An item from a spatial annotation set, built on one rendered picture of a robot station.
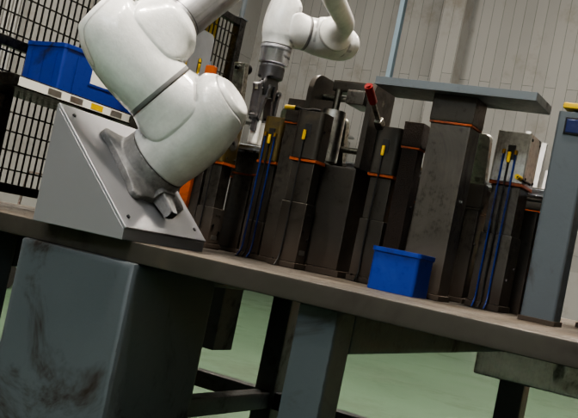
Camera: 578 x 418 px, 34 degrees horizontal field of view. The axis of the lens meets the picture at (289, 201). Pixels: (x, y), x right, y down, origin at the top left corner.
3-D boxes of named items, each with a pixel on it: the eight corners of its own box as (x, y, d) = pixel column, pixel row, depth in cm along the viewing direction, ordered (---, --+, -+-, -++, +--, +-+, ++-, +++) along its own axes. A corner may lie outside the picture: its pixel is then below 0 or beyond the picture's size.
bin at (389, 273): (428, 299, 199) (436, 258, 200) (412, 298, 191) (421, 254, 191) (381, 289, 205) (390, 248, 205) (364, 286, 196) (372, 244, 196)
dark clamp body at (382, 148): (385, 288, 229) (415, 135, 231) (366, 285, 219) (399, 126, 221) (359, 282, 233) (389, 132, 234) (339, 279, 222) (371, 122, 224)
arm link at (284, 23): (266, 39, 264) (308, 51, 269) (277, -15, 265) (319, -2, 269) (254, 44, 274) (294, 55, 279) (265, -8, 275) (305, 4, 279)
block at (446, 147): (449, 302, 207) (488, 105, 209) (437, 301, 200) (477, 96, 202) (407, 293, 212) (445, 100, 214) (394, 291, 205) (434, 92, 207)
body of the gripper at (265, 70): (276, 63, 265) (270, 95, 265) (290, 70, 273) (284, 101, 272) (254, 60, 269) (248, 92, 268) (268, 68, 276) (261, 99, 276)
